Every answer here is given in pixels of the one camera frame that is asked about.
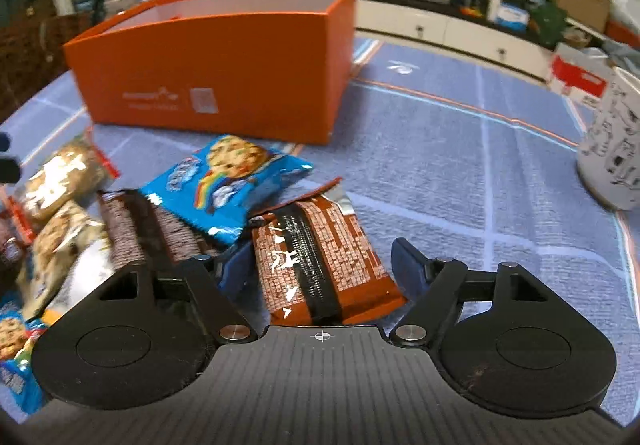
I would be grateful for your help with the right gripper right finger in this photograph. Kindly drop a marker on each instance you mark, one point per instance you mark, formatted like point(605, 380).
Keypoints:
point(432, 286)

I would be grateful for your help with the clear biscuit packet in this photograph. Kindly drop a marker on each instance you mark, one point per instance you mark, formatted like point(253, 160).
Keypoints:
point(73, 172)

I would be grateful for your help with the brown chocolate snack packet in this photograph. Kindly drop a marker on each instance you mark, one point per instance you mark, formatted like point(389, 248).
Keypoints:
point(316, 265)

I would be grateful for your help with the red white cardboard box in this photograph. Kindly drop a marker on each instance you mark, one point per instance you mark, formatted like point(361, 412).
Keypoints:
point(577, 76)

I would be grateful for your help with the orange cardboard box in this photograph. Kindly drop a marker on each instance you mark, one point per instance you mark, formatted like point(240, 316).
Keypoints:
point(271, 69)

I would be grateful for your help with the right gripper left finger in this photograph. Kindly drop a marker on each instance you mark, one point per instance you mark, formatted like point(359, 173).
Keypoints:
point(215, 283)

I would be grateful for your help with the brown cardboard box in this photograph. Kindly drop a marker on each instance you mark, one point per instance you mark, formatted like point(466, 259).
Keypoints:
point(591, 13)

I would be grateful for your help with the blue cookie snack packet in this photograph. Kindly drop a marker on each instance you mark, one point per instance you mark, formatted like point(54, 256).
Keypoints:
point(216, 188)

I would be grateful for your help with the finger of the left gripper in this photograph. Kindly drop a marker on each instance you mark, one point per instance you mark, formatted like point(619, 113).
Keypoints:
point(10, 168)

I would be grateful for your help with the white tv cabinet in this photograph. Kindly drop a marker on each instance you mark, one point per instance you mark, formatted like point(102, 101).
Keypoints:
point(458, 35)

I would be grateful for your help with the blue cookie packet corner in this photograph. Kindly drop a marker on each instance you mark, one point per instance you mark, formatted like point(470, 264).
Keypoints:
point(21, 395)

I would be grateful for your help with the blue plaid tablecloth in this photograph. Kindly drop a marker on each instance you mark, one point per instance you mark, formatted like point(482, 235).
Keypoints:
point(460, 159)

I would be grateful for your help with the white patterned mug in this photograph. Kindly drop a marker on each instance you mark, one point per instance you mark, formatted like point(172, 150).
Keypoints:
point(608, 156)

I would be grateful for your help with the cookie packet at left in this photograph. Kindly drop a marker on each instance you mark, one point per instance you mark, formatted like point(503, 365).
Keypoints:
point(67, 234)

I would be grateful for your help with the dark brown wafer packet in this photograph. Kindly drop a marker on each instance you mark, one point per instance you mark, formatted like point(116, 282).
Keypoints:
point(143, 233)

